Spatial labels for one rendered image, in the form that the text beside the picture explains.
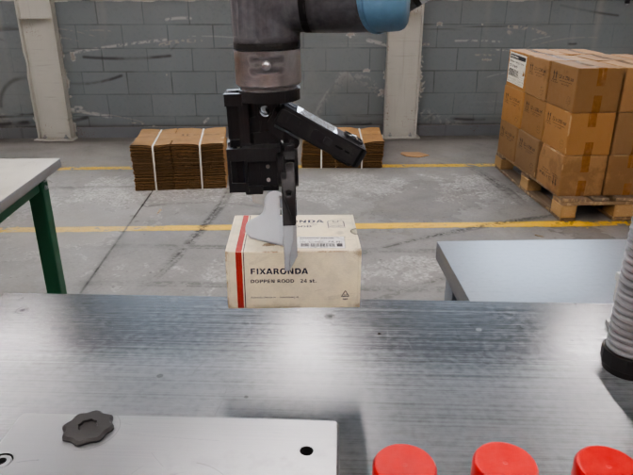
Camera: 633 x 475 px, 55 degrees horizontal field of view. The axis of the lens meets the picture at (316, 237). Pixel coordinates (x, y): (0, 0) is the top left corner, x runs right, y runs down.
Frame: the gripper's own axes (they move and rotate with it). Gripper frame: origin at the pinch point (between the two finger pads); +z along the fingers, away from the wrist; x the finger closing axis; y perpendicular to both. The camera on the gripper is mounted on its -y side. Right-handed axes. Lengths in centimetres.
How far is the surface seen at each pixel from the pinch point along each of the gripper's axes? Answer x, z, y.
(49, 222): -122, 41, 84
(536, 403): 10.0, 18.1, -29.6
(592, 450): 46.4, -7.7, -16.2
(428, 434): 15.1, 17.8, -15.0
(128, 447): 52, -14, 6
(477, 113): -497, 84, -168
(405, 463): 46.9, -7.9, -6.2
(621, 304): 38.1, -11.6, -21.2
